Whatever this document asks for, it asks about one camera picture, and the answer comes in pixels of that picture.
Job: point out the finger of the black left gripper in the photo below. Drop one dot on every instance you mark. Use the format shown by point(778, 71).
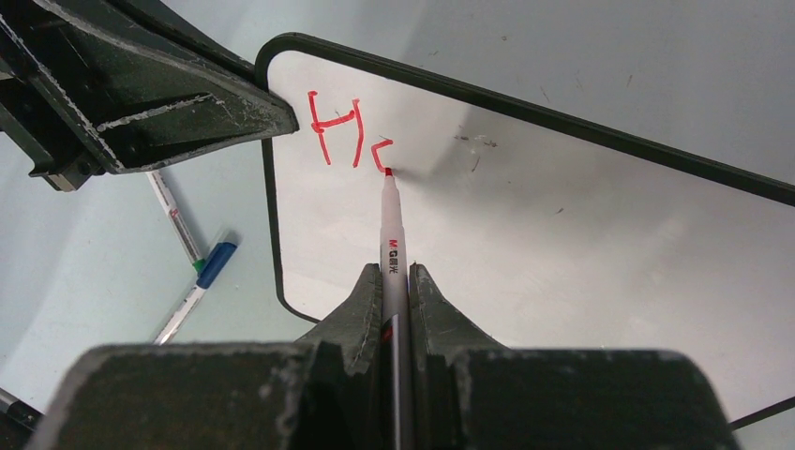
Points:
point(86, 91)
point(156, 17)

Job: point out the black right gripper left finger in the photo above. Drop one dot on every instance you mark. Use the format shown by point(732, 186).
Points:
point(321, 391)

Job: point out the white whiteboard black frame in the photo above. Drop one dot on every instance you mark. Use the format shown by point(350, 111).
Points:
point(545, 229)

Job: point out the blue whiteboard marker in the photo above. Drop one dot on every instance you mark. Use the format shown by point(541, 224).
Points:
point(214, 264)

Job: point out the red whiteboard marker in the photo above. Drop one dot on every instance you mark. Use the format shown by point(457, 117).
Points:
point(396, 334)

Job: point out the green whiteboard marker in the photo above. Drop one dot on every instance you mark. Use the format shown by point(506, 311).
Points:
point(173, 214)

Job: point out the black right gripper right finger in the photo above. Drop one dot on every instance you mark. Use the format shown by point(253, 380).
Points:
point(471, 392)

